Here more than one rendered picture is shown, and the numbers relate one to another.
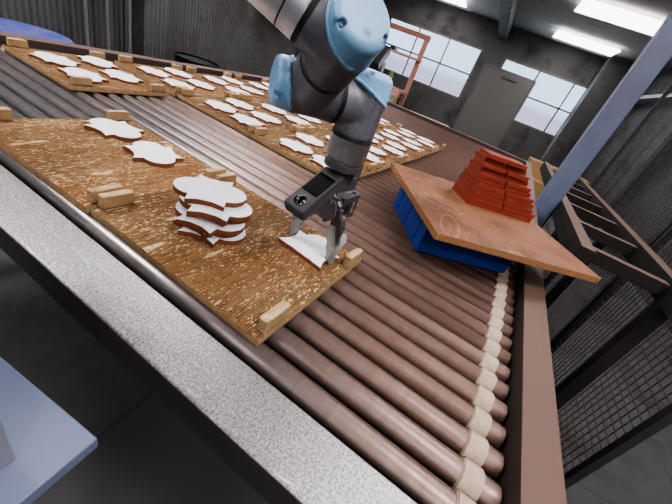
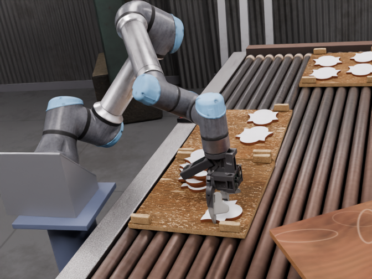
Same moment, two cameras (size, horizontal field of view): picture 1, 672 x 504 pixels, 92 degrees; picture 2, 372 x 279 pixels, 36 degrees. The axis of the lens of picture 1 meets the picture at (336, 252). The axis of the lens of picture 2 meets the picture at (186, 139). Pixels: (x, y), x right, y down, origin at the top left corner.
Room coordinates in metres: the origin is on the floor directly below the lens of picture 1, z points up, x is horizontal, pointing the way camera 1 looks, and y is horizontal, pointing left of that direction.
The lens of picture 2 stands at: (0.61, -1.33, 1.83)
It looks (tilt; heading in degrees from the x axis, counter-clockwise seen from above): 25 degrees down; 94
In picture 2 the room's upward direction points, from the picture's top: 9 degrees counter-clockwise
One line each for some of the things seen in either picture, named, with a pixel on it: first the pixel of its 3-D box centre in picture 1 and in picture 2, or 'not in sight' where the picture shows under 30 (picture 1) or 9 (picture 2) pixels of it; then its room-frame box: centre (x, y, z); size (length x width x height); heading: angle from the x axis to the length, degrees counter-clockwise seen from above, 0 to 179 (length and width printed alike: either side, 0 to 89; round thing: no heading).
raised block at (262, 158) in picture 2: (226, 178); (262, 158); (0.74, 0.33, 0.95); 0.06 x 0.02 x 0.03; 160
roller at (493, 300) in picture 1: (233, 155); (343, 145); (1.04, 0.45, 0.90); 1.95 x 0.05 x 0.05; 71
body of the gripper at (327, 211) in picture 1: (336, 188); (222, 169); (0.61, 0.05, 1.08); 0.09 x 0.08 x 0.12; 156
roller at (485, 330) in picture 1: (197, 159); (299, 144); (0.90, 0.50, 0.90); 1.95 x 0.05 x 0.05; 71
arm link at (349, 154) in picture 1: (346, 149); (216, 141); (0.60, 0.05, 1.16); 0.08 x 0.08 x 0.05
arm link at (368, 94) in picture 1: (360, 105); (211, 115); (0.60, 0.05, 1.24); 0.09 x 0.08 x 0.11; 120
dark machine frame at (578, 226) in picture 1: (535, 251); not in sight; (2.48, -1.46, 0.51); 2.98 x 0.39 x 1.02; 161
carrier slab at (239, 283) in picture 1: (242, 238); (206, 192); (0.55, 0.19, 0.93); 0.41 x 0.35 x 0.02; 70
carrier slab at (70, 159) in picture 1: (113, 154); (237, 133); (0.68, 0.59, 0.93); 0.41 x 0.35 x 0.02; 72
